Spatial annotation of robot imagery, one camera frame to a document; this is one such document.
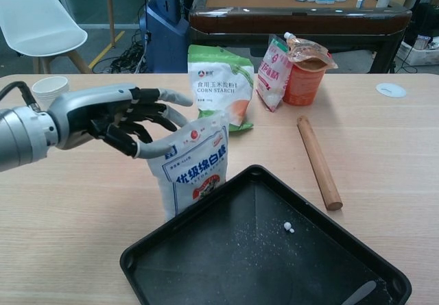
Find stack of white paper cups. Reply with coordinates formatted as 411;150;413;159
32;75;71;110

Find blue robot stand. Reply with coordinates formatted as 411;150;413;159
139;0;190;74

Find green white corn starch bag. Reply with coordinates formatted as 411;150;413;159
187;44;255;135

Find white sugar bag blue print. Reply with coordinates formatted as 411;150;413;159
146;110;230;222

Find white round cable grommet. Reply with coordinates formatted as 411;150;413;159
375;82;407;98

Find wooden post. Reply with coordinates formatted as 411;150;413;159
104;0;117;48

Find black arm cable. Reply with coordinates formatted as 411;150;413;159
0;81;37;110

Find brown sauce spout pouch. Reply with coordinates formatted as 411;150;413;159
283;32;338;71

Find dark brown mahjong table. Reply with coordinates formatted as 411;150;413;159
188;0;413;74

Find white plastic chair wooden legs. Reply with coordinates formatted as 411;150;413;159
0;0;93;75

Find wooden rolling pin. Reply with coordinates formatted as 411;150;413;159
296;115;343;211

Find pink white powder packet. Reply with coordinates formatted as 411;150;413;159
256;34;293;113

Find black floor cables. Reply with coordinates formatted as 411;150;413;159
109;37;152;75

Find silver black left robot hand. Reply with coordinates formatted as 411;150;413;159
47;82;195;160

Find black baking tray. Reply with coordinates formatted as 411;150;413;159
119;164;412;305

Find white storage box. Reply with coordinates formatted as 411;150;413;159
397;34;439;66

